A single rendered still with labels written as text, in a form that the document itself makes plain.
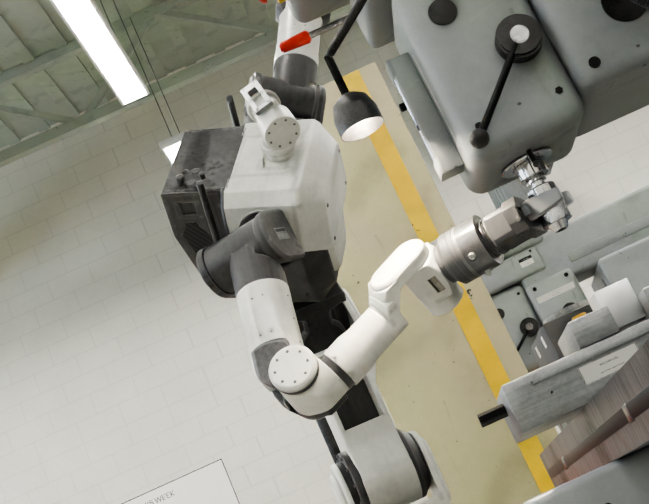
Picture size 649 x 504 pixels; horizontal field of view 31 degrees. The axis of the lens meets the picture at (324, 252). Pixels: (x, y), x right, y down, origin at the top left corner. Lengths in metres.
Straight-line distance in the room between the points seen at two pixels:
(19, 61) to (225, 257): 8.98
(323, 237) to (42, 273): 9.65
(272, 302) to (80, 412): 9.45
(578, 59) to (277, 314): 0.61
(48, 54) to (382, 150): 7.44
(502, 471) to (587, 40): 1.91
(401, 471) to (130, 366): 9.06
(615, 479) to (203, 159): 1.01
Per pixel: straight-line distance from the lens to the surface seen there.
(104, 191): 11.74
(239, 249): 1.98
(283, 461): 10.87
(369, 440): 2.29
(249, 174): 2.12
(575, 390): 1.62
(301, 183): 2.08
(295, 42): 2.04
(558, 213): 1.80
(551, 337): 2.09
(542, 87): 1.79
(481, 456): 3.48
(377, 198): 3.63
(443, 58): 1.80
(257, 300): 1.91
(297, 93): 2.32
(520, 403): 1.61
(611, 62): 1.79
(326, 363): 1.83
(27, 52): 10.78
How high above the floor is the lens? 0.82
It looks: 16 degrees up
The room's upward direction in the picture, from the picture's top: 25 degrees counter-clockwise
